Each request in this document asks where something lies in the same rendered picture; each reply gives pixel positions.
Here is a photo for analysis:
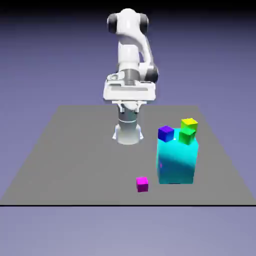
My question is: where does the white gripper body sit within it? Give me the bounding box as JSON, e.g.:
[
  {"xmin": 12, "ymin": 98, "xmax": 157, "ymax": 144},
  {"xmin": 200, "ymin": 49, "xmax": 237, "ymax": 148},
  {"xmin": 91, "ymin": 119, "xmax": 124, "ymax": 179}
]
[{"xmin": 102, "ymin": 80, "xmax": 157, "ymax": 105}]

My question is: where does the large cyan box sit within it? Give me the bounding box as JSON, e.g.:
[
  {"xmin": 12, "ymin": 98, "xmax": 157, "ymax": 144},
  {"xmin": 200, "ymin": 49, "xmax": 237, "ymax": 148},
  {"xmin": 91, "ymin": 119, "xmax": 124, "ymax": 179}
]
[{"xmin": 156, "ymin": 127, "xmax": 199, "ymax": 185}]

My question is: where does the small green cube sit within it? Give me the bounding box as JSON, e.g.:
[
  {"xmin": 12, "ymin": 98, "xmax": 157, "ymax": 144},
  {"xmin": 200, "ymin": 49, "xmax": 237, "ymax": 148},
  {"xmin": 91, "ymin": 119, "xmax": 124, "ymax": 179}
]
[{"xmin": 178, "ymin": 128, "xmax": 197, "ymax": 145}]

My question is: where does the small yellow cube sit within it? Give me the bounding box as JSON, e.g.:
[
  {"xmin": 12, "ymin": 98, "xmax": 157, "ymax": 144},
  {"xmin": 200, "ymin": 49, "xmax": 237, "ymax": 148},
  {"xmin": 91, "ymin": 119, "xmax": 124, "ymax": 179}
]
[{"xmin": 180, "ymin": 117, "xmax": 199, "ymax": 134}]

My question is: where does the small magenta cube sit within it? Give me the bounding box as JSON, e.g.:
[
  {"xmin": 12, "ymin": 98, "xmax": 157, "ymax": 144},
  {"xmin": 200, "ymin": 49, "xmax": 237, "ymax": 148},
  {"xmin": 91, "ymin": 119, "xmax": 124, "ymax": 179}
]
[{"xmin": 136, "ymin": 176, "xmax": 149, "ymax": 193}]

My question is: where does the small blue cube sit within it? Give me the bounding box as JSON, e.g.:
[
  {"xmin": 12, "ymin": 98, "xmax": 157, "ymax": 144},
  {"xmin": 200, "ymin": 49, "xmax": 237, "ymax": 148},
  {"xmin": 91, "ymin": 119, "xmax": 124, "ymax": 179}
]
[{"xmin": 157, "ymin": 125, "xmax": 175, "ymax": 143}]

